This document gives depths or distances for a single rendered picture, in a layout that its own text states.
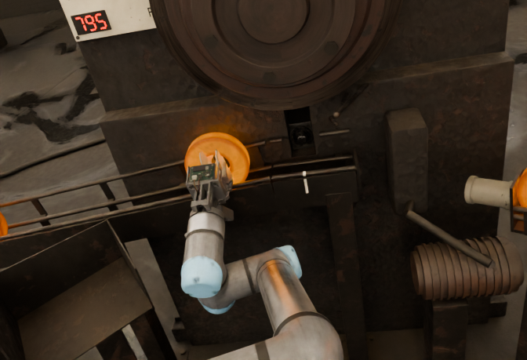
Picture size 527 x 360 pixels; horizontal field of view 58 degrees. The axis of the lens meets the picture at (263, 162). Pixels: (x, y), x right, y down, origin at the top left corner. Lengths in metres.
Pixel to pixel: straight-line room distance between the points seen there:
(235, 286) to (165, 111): 0.45
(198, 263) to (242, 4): 0.46
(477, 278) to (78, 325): 0.85
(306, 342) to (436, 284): 0.55
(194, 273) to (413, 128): 0.54
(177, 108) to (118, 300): 0.45
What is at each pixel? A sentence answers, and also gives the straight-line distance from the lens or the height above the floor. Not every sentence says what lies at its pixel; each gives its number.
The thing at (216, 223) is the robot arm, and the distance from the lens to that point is 0.96.
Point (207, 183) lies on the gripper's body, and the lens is 0.99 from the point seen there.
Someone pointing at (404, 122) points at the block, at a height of 0.80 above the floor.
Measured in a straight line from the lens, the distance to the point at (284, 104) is 1.01.
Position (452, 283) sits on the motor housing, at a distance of 1.15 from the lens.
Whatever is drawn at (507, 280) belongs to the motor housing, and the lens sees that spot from 1.18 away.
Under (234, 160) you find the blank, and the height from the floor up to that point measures 0.76.
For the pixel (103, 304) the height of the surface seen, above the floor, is 0.60.
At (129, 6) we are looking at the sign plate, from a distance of 1.13.
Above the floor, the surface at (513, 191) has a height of 0.71.
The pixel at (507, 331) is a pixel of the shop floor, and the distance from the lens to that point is 1.71.
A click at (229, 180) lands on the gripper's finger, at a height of 0.75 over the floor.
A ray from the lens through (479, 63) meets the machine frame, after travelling 1.17.
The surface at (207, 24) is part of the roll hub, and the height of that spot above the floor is 1.11.
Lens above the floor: 1.34
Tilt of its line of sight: 32 degrees down
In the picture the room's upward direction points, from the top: 12 degrees counter-clockwise
